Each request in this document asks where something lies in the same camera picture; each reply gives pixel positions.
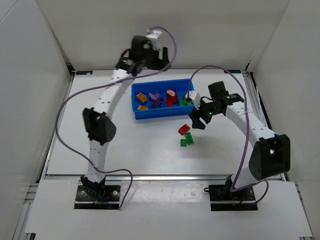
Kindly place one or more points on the red long lego brick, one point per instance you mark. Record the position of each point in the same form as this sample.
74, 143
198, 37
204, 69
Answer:
172, 99

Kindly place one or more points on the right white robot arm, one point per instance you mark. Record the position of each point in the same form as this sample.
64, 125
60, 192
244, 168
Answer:
266, 153

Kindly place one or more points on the red small lego brick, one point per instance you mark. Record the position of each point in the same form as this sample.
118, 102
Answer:
184, 129

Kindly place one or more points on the right blue table label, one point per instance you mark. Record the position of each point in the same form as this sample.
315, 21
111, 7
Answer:
235, 71

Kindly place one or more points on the red half-round lego brick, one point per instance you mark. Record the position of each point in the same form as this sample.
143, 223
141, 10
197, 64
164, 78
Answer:
169, 104

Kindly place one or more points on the red oval lego brick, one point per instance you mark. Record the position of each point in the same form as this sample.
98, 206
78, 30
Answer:
170, 93

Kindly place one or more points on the green lego brick small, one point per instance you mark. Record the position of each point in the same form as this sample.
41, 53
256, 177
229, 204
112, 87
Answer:
183, 143

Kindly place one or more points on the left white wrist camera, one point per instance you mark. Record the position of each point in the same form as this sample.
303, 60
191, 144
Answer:
153, 36

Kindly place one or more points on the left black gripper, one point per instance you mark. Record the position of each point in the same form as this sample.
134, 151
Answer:
157, 61

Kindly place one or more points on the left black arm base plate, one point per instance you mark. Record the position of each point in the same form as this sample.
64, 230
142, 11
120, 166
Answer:
108, 199

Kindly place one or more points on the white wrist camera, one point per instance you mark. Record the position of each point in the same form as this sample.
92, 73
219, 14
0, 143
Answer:
153, 36
194, 97

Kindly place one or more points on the left blue table label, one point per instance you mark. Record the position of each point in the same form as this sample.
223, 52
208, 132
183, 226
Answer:
84, 72

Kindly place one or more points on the purple lego brick studs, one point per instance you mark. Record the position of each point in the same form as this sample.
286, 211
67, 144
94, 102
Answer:
156, 104

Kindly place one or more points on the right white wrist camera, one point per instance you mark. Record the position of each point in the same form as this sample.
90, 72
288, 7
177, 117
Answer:
194, 97

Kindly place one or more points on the blue table label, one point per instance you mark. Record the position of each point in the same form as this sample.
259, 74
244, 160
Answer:
235, 71
84, 72

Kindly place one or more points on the green lego brick bottom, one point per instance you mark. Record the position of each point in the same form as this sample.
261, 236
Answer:
183, 102

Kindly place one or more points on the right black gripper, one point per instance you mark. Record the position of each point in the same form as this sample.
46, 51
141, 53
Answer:
200, 114

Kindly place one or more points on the blue divided plastic bin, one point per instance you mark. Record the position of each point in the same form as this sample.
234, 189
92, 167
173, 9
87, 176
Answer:
180, 86

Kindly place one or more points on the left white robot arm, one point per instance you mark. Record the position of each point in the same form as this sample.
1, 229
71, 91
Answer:
145, 52

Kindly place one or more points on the yellow lego brick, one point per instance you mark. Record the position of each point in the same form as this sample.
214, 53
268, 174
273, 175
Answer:
142, 108
141, 98

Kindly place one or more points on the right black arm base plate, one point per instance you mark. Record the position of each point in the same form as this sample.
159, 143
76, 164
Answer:
222, 200

